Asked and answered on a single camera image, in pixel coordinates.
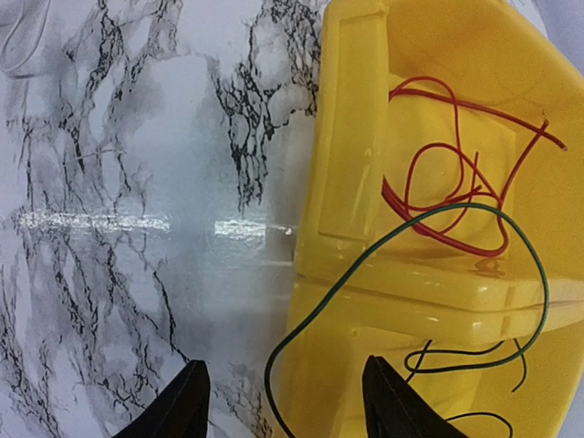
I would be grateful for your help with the yellow bin left compartment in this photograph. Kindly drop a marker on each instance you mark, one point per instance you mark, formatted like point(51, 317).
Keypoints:
point(459, 104)

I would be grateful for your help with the yellow bin middle compartment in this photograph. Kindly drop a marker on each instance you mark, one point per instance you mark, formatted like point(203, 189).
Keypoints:
point(497, 373)

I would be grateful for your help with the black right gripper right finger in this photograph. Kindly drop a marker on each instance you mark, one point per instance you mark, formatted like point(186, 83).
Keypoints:
point(394, 409)

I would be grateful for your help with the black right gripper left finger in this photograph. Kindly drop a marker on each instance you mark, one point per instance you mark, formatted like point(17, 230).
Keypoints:
point(181, 410)

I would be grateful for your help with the yellow bin compartment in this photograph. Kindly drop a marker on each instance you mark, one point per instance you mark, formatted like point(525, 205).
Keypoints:
point(459, 104)
point(497, 373)

